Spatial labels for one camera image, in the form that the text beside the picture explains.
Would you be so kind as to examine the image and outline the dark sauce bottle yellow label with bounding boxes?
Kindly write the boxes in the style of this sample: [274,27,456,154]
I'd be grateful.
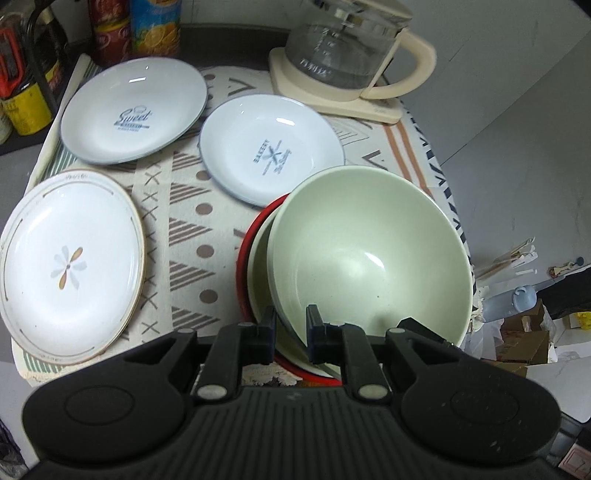
[2,0,64,136]

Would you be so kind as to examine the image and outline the pale green bowl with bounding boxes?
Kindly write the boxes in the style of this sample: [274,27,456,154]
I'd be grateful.
[267,166,474,350]

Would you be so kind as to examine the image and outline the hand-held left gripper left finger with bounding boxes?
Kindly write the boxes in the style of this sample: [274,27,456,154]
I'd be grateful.
[121,305,278,400]

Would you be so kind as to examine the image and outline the glass kettle with cream handle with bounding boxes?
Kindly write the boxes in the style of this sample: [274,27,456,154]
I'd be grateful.
[284,0,437,100]

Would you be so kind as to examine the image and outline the white gold-rimmed flower plate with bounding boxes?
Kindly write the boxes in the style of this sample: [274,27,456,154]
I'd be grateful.
[0,172,147,366]

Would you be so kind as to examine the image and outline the large blue-rimmed printed plate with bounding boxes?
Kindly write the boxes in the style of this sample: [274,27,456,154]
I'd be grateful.
[61,57,208,165]

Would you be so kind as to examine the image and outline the brown cardboard box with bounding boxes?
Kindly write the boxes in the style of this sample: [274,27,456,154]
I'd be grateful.
[501,299,562,366]

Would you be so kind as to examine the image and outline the red drink can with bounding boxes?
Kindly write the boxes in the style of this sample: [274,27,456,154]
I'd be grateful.
[94,19,134,66]

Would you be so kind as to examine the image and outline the beige bowl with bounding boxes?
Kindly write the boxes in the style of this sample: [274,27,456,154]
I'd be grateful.
[247,203,343,376]

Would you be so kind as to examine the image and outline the small blue-rimmed printed plate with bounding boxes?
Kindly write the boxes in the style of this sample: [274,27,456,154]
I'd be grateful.
[199,95,346,208]

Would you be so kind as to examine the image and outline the patterned beige table cloth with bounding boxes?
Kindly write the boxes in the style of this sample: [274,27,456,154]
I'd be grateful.
[11,65,472,387]

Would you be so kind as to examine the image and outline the cream kettle base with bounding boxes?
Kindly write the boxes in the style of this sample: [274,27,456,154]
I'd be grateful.
[269,46,405,124]

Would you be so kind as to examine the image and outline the red bowl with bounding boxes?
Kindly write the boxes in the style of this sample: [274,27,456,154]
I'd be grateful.
[237,194,345,387]

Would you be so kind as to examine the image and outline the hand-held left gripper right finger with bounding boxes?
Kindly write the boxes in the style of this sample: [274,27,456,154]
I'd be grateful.
[305,304,462,400]

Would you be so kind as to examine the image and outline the orange juice bottle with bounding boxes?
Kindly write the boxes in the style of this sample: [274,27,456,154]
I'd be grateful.
[131,0,182,59]

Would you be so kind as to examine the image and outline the pale blue plastic jug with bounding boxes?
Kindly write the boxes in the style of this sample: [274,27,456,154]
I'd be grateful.
[484,285,538,322]

